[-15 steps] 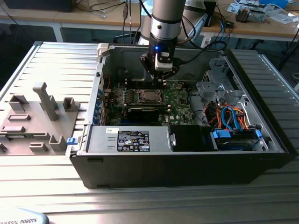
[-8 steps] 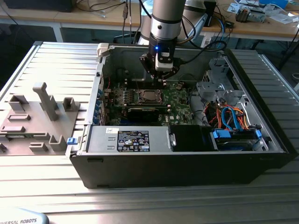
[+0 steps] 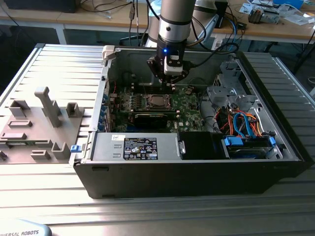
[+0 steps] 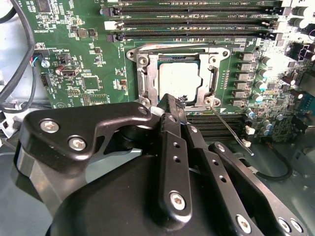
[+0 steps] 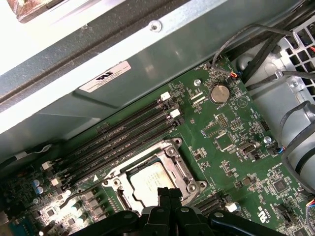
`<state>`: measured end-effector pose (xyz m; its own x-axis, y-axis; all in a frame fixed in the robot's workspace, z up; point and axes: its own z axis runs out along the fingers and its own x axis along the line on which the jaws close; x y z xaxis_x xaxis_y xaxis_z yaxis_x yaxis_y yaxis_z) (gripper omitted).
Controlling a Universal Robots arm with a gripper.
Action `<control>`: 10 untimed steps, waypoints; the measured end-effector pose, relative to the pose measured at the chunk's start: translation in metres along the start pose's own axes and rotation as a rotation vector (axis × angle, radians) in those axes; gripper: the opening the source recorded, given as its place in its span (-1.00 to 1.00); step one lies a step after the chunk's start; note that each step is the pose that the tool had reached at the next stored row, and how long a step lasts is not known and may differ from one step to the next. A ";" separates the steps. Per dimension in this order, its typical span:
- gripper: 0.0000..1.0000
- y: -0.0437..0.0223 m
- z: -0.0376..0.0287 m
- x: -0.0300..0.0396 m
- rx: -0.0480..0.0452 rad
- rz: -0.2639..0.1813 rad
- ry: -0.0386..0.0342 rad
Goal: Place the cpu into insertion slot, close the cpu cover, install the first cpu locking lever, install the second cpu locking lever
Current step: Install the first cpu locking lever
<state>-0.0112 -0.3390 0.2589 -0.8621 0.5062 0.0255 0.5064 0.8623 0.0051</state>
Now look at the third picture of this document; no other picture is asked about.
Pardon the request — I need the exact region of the grey power supply unit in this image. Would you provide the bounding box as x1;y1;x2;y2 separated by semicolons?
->
91;132;183;161

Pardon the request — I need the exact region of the black PC case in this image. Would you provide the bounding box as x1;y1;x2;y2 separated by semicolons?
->
68;45;311;200

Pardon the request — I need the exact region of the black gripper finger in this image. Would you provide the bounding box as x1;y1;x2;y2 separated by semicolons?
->
147;57;170;87
169;61;192;87

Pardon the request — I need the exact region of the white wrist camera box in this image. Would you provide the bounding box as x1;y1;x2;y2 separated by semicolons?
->
163;54;185;75

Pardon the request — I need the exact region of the beige case latch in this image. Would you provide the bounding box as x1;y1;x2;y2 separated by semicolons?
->
102;45;116;61

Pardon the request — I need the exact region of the silver CPU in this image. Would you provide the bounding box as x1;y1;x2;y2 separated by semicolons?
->
150;95;166;106

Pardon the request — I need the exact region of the black computer box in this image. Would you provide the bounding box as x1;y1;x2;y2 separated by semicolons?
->
3;0;79;13

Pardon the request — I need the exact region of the wire locking lever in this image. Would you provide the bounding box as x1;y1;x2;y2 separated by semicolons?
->
140;76;149;98

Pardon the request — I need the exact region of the blue data cable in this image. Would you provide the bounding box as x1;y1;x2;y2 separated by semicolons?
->
232;111;257;141

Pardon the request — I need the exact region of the grey metal drive cage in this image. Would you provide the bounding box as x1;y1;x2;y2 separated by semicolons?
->
206;61;263;116

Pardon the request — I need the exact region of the black graphics card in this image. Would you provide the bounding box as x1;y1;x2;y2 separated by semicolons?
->
132;112;169;129

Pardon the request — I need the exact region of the black upright box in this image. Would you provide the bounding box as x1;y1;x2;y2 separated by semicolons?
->
214;1;228;28

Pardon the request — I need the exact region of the metal socket cover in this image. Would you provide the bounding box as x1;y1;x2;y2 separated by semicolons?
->
145;93;171;110

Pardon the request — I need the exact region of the blue box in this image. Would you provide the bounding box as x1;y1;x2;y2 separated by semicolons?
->
273;0;305;8

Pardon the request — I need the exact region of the copper CPU cooler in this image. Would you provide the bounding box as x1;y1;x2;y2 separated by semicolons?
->
248;6;264;25

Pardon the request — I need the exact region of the green motherboard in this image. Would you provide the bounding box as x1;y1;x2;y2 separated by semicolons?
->
109;85;206;132

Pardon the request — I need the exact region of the pale blue teach pendant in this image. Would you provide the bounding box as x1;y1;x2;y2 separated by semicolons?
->
0;218;53;236

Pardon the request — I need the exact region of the grey parts rack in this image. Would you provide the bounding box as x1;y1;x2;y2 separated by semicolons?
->
0;86;86;165

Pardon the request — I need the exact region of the orange wire bundle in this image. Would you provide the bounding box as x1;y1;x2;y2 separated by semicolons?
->
219;112;265;137

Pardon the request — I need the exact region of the grey metal device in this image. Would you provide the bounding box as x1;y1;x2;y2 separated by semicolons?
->
262;9;281;25

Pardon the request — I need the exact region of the blue disk carrier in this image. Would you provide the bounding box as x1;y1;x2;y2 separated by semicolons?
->
220;135;277;160

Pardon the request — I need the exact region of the wooden desk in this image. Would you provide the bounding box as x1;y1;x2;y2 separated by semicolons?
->
213;0;315;45
0;0;151;45

